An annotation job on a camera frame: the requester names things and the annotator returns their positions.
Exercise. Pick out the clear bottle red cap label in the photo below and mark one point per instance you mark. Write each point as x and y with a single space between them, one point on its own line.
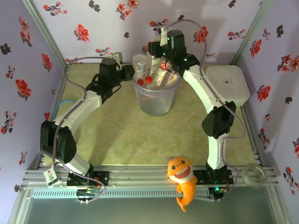
148 80
140 81

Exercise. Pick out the clear bottle red white label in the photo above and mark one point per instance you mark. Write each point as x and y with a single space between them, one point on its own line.
154 64

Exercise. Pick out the clear bottle green cap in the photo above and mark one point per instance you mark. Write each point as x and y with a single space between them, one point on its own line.
140 66

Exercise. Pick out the clear bottle large colourful label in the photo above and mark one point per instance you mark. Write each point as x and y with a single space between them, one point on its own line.
172 79

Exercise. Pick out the translucent plastic bin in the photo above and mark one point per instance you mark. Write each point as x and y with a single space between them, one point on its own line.
156 105

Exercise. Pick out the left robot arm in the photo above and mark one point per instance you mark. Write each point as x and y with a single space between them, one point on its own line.
58 142

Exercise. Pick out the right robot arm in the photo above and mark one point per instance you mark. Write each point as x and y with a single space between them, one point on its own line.
198 88

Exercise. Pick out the white lidded plastic box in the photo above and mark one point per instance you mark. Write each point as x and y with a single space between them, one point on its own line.
229 84

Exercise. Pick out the orange shark plush toy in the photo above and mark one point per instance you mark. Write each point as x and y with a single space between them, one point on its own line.
181 172

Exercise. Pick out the small white card red logo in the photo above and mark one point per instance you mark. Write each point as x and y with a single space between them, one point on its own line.
51 177

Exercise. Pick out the clear tape roll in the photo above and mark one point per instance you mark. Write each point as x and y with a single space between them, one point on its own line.
254 184

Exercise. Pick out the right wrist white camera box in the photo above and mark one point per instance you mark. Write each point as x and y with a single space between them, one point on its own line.
163 38

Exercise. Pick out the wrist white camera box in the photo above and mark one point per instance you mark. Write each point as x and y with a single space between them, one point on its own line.
163 38
115 57

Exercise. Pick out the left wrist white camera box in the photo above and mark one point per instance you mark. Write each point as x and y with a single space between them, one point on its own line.
115 57

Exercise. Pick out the aluminium side rail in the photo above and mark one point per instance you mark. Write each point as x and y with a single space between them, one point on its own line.
61 86
260 158

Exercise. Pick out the aluminium corner post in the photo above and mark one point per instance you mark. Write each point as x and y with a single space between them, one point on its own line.
251 32
46 32

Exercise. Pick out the aluminium frame rails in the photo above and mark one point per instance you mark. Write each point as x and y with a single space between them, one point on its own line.
140 175

